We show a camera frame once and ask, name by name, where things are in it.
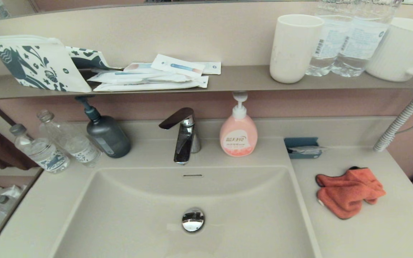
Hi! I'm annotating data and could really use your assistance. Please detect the small white blue patterned pouch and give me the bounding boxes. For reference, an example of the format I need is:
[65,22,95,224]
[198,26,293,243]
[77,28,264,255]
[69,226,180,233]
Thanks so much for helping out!
[65,46,123,71]

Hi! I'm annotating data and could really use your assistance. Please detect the grey wall shelf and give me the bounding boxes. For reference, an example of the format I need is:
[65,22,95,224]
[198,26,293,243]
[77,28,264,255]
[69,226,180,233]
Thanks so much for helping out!
[0,64,413,101]

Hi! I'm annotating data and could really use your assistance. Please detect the dark grey pump bottle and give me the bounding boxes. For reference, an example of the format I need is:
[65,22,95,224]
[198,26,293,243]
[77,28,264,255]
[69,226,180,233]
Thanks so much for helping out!
[75,95,132,159]

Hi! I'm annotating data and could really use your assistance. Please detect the blue soap tray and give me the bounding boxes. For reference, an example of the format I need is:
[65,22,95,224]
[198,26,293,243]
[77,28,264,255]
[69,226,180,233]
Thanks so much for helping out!
[284,137,323,159]

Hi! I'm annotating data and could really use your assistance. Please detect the white ribbed mug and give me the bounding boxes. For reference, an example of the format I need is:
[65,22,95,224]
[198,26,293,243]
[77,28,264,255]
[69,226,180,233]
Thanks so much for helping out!
[365,17,413,82]

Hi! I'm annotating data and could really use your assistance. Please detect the silver foil sachet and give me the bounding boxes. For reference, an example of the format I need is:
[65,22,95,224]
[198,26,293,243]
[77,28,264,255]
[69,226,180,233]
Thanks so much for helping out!
[288,146,327,155]

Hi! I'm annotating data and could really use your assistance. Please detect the beige sink basin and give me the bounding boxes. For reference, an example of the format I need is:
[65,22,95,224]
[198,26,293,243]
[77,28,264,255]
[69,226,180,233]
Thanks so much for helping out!
[49,165,322,258]

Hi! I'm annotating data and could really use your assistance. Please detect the white plastic tumbler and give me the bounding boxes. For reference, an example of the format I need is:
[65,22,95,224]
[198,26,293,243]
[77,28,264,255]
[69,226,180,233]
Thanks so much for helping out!
[270,14,324,84]

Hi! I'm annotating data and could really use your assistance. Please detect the chrome drain stopper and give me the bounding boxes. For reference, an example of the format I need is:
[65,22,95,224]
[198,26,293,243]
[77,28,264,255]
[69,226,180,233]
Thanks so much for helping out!
[181,207,205,233]

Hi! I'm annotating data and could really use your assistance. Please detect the white corrugated hose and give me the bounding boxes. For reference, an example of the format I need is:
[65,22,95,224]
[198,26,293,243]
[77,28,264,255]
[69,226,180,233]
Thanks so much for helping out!
[373,90,413,152]

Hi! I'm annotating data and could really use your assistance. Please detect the white toothbrush print sachet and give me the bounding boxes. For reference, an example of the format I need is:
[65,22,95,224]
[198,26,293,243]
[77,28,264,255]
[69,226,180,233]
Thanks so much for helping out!
[151,54,205,79]

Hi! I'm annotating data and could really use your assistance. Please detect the large white blue patterned pouch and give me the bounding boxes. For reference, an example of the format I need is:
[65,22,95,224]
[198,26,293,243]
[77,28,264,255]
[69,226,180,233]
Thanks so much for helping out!
[0,35,92,93]

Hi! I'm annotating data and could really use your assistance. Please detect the clear water bottle white label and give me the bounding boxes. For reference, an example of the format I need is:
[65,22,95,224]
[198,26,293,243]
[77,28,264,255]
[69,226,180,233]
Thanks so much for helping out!
[305,0,354,77]
[332,0,404,77]

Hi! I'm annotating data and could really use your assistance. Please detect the long white sachet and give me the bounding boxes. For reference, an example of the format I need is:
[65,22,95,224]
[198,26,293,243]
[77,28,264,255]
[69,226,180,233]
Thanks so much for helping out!
[87,70,193,85]
[93,76,209,92]

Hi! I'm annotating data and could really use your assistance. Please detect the white sachet orange print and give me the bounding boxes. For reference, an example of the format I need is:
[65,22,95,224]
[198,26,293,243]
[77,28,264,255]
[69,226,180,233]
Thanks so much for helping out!
[123,62,157,74]

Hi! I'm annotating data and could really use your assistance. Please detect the orange cleaning cloth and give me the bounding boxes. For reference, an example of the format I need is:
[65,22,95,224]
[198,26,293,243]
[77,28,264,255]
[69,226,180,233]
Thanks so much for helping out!
[315,166,386,220]

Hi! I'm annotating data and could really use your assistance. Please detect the chrome faucet lever handle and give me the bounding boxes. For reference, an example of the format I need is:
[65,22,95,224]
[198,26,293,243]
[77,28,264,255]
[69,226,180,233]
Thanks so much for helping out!
[158,107,195,130]

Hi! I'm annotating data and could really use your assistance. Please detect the clear uncapped water bottle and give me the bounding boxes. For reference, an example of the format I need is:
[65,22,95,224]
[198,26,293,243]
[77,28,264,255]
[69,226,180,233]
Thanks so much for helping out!
[37,110,101,168]

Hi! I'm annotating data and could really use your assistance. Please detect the chrome faucet body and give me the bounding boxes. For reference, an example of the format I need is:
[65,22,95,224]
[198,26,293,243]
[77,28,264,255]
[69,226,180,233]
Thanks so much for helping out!
[173,115,201,165]

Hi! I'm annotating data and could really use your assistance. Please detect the small white sachet blue logo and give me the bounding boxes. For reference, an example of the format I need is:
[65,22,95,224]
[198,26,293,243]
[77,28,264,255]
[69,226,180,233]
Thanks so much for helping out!
[194,62,222,75]

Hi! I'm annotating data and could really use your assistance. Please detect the pink hand soap pump bottle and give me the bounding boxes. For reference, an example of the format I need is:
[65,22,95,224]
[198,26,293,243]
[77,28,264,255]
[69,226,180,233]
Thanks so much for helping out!
[219,92,258,157]

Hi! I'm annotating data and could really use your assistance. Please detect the wall mirror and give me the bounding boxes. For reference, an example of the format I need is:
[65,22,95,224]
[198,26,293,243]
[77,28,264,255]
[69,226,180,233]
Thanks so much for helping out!
[0,0,413,24]

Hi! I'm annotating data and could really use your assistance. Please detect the capped water bottle deer label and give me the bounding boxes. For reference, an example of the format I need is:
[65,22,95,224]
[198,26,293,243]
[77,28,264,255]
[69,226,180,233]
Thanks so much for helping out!
[10,124,70,174]

